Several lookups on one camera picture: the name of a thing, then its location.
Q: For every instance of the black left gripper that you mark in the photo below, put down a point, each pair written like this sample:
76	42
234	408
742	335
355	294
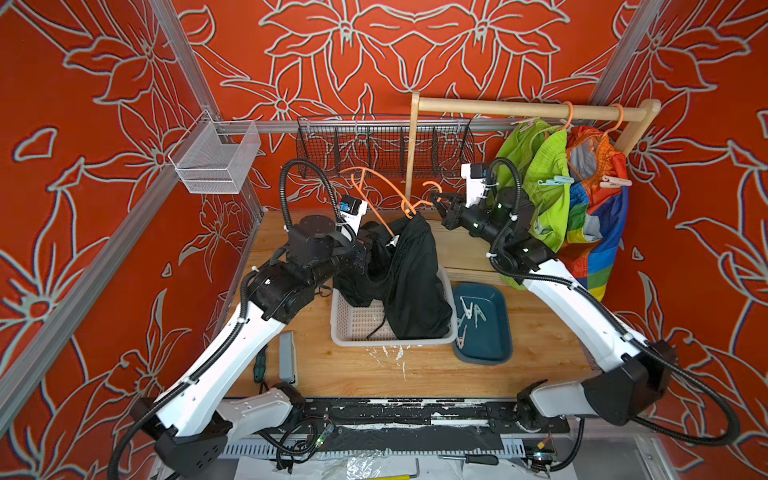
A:
363	249

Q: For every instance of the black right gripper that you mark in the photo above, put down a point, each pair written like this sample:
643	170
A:
453	213

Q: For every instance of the black shorts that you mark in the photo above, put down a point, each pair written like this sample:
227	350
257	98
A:
402	272

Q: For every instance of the orange clothes hanger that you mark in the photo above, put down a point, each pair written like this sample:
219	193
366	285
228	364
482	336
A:
357	176

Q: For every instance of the light green clothespin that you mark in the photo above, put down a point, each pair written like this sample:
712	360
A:
478	316

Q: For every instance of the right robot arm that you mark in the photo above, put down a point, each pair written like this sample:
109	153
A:
634	372

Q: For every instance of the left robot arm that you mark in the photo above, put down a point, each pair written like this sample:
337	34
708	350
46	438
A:
191	422

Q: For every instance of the lime green shorts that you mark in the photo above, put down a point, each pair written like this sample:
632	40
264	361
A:
538	151

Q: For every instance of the mint clothespin on green shorts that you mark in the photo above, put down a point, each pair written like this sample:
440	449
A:
557	180

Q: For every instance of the rainbow striped shorts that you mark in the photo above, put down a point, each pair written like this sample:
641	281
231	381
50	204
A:
597	217

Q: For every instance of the orange hanger of green shorts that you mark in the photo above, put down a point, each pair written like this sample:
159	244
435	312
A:
566	121

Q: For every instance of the orange hanger of rainbow shorts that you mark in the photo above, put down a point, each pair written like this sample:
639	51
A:
620	116

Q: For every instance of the white plastic basket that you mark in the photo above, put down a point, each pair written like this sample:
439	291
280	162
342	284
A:
367	326

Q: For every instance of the clothespin in tray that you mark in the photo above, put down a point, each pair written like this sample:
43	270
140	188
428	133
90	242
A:
461	338
467	309

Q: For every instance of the grey rectangular block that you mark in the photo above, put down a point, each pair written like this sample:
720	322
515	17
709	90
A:
287	358

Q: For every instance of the teal plastic tray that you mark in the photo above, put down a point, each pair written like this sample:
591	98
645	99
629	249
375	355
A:
491	344

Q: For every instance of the wooden clothes rack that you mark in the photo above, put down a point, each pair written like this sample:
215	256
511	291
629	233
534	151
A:
636	122

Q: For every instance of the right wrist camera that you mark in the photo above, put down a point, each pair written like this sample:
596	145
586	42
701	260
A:
474	175

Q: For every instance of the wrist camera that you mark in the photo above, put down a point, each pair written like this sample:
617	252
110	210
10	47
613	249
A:
474	175
351	211

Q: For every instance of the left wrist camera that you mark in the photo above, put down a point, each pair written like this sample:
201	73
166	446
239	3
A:
351	211

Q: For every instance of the black wire wall basket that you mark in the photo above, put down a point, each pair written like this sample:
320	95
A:
381	142

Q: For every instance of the green handled screwdriver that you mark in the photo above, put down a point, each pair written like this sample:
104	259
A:
259	366

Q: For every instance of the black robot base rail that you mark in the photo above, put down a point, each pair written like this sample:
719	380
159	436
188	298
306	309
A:
414	424

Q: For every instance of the clear acrylic wall bin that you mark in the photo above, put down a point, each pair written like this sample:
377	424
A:
215	157

